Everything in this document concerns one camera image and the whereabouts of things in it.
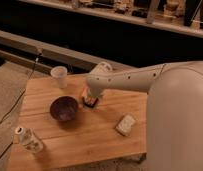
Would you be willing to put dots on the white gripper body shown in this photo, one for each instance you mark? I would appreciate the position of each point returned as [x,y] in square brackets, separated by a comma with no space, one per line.
[93,93]

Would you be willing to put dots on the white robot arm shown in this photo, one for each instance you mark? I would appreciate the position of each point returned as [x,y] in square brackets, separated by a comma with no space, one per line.
[174,111]

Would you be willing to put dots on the dark brown bowl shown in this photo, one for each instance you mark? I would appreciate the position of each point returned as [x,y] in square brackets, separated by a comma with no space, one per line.
[64,108]

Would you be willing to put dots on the clear plastic cup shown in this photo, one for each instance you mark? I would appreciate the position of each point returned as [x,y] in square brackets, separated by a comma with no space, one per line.
[59,73]

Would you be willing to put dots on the white sponge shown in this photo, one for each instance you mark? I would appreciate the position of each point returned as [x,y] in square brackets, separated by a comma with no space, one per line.
[125,125]

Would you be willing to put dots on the clear plastic bottle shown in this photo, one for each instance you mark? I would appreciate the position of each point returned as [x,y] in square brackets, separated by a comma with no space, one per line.
[28,139]

